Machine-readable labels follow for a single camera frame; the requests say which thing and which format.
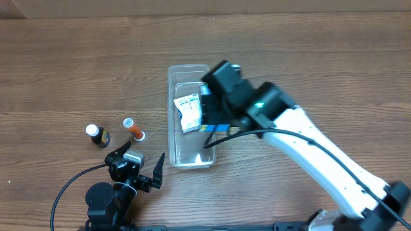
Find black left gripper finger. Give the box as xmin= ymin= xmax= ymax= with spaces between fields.
xmin=104 ymin=141 xmax=132 ymax=166
xmin=152 ymin=153 xmax=165 ymax=189

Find blue yellow VapoDrops box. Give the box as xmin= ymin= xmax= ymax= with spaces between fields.
xmin=199 ymin=124 xmax=230 ymax=132

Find white medicine box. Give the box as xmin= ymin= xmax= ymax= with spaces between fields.
xmin=174 ymin=93 xmax=202 ymax=133

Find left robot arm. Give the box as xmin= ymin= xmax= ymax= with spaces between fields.
xmin=85 ymin=141 xmax=165 ymax=230

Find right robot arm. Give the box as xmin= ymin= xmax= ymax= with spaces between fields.
xmin=202 ymin=60 xmax=410 ymax=230

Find clear plastic container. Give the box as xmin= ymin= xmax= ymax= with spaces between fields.
xmin=168 ymin=64 xmax=216 ymax=168

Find orange tube white caps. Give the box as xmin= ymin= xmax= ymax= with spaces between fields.
xmin=123 ymin=117 xmax=145 ymax=142

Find dark bottle white cap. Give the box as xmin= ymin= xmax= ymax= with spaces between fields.
xmin=85 ymin=124 xmax=110 ymax=148

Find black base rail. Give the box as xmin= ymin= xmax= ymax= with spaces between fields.
xmin=76 ymin=221 xmax=309 ymax=231

